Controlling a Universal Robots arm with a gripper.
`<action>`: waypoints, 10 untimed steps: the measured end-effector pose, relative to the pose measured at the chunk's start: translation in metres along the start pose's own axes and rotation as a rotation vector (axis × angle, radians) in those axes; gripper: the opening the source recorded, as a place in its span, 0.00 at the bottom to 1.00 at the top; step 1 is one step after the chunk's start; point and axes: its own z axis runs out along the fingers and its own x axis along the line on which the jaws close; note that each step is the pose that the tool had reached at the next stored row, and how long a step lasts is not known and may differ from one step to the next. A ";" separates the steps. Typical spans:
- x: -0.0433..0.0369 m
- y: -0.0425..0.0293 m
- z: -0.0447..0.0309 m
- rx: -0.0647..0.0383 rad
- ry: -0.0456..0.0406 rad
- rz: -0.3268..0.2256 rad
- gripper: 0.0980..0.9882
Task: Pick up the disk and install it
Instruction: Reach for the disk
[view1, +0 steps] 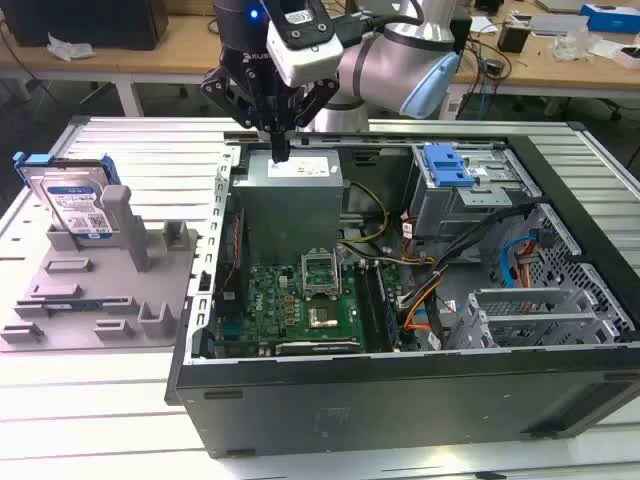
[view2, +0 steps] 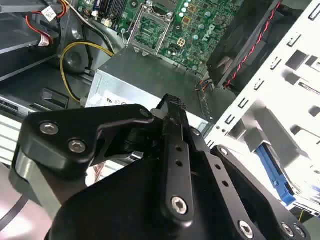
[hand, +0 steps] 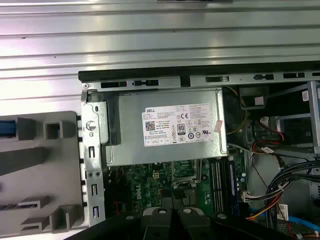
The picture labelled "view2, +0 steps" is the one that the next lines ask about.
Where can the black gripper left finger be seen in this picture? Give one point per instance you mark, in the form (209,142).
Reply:
(62,125)

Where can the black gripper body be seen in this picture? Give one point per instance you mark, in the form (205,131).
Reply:
(112,212)

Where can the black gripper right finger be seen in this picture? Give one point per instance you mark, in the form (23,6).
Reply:
(210,155)

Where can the hard disk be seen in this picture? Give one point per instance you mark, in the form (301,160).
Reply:
(275,175)

